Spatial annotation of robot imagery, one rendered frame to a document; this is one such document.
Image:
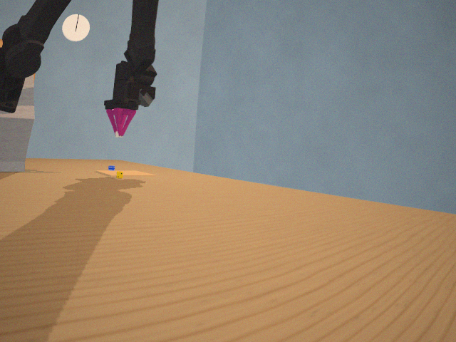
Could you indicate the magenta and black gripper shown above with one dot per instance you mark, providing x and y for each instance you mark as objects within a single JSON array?
[{"x": 120, "y": 98}]

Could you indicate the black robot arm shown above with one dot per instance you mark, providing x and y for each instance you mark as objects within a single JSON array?
[{"x": 23, "y": 43}]

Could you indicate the orange mat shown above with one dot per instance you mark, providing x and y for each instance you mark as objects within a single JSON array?
[{"x": 113, "y": 173}]

